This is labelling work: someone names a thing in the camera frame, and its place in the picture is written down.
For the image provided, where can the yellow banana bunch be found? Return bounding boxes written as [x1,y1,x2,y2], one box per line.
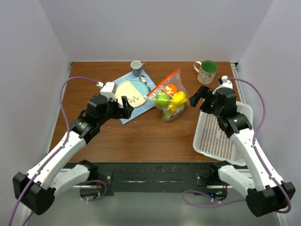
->
[167,91,188,109]

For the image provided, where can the toy cabbage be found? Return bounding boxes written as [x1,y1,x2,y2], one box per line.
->
[162,104,185,121]

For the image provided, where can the orange fruit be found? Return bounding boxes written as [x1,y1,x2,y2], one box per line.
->
[166,84,177,94]

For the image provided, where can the clear zip top bag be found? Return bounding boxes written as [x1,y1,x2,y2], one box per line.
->
[144,68,189,121]

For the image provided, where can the green apple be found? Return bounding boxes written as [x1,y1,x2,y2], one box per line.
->
[155,93,170,107]

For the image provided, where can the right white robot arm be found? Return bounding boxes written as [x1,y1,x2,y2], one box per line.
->
[189,85,296,217]

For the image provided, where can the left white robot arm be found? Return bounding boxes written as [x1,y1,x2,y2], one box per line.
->
[12,94,134,215]

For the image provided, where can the blue checked placemat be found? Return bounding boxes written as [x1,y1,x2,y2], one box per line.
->
[114,71,156,125]

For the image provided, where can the cream and blue plate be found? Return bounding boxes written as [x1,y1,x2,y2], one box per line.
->
[116,80,149,108]

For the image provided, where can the floral mug green inside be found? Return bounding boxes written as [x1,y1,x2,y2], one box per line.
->
[193,60,218,85]

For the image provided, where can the metal spoon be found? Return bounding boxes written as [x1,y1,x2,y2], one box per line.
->
[139,75,151,93]

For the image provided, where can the small grey cup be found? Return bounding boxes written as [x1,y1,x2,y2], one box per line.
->
[130,61,146,77]

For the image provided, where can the white perforated plastic basket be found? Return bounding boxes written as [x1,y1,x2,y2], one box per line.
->
[193,112,246,167]

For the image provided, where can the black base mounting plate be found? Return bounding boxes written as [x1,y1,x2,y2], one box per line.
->
[80,160,231,199]

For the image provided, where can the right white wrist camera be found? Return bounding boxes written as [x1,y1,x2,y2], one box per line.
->
[212,75,233,95]

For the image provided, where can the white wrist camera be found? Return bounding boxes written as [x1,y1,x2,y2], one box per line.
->
[212,75,233,95]
[100,82,118,101]

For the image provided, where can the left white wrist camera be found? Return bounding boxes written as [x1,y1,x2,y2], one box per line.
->
[100,82,118,101]

